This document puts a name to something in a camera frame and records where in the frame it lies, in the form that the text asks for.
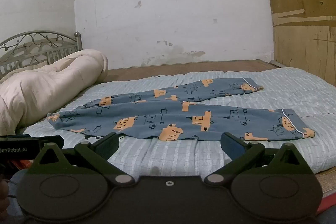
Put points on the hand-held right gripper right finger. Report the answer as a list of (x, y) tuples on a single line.
[(231, 145)]

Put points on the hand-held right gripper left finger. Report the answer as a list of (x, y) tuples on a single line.
[(109, 144)]

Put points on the blue pants with orange print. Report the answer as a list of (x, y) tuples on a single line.
[(168, 115)]

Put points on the cream quilted comforter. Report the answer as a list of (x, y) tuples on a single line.
[(44, 90)]

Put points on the brown bed base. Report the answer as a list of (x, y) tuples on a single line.
[(183, 66)]

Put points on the grey metal headboard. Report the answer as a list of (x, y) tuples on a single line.
[(31, 49)]

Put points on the brown wooden board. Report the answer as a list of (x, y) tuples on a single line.
[(304, 11)]

